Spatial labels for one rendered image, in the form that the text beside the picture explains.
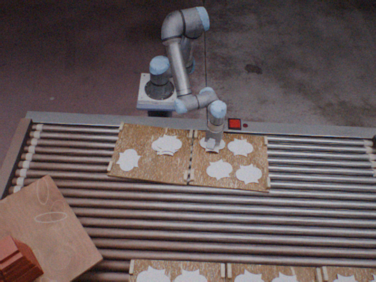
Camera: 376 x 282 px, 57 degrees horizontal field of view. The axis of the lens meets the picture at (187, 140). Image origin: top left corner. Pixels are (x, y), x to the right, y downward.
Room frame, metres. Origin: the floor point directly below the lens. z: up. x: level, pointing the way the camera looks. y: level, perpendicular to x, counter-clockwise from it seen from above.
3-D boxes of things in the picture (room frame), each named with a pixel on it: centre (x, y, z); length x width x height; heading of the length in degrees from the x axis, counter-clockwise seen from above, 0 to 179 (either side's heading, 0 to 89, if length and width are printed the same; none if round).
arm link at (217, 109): (1.13, -0.14, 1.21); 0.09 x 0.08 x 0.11; 24
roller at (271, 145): (1.17, -0.10, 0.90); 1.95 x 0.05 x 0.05; 92
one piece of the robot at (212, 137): (1.11, -0.13, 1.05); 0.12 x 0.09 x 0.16; 165
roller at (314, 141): (1.22, -0.10, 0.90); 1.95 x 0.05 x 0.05; 92
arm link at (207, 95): (1.22, -0.08, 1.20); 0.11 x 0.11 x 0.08; 24
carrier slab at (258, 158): (1.05, -0.24, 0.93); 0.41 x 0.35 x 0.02; 89
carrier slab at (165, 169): (1.06, 0.18, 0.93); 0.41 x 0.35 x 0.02; 87
